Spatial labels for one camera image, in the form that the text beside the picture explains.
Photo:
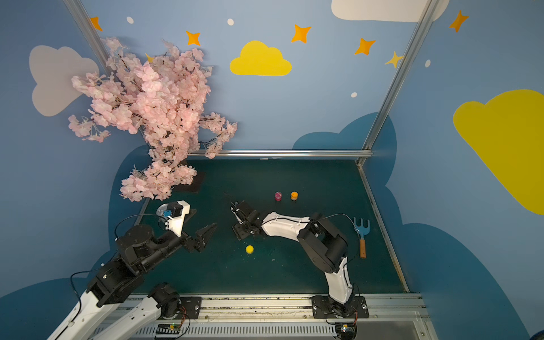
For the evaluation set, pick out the electronics board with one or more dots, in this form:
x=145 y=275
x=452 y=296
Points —
x=167 y=331
x=345 y=331

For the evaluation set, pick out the silver metal can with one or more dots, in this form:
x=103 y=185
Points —
x=163 y=211

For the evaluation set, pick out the left electronics board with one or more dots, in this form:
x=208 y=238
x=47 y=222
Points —
x=167 y=331

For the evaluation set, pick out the aluminium frame post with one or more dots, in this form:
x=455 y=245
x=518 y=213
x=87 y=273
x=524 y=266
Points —
x=413 y=47
x=84 y=23

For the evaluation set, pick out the horizontal aluminium frame bar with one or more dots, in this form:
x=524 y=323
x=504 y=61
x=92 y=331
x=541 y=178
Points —
x=325 y=154

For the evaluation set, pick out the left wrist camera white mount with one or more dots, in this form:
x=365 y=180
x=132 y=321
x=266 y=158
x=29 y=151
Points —
x=175 y=222

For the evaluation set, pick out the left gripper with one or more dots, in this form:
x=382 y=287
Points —
x=192 y=241

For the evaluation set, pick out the blue garden fork wooden handle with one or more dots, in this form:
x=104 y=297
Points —
x=362 y=228

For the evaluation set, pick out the right aluminium frame post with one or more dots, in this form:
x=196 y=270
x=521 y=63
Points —
x=413 y=47

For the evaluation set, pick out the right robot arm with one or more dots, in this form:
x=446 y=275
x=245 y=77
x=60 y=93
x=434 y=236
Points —
x=325 y=245

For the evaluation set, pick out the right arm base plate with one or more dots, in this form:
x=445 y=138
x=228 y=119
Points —
x=324 y=307

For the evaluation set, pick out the pink cherry blossom tree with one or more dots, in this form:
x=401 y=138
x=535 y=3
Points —
x=162 y=99

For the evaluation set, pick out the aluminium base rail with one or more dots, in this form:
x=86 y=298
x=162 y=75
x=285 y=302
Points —
x=286 y=315

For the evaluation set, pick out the left aluminium frame post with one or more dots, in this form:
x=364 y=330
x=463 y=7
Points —
x=84 y=23

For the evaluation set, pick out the right electronics board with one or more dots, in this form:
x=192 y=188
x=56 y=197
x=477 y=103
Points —
x=345 y=331

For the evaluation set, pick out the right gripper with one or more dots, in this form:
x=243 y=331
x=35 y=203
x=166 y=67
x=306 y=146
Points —
x=246 y=220

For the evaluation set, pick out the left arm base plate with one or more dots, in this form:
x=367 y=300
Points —
x=182 y=308

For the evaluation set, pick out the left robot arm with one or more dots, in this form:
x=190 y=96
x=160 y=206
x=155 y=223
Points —
x=139 y=252

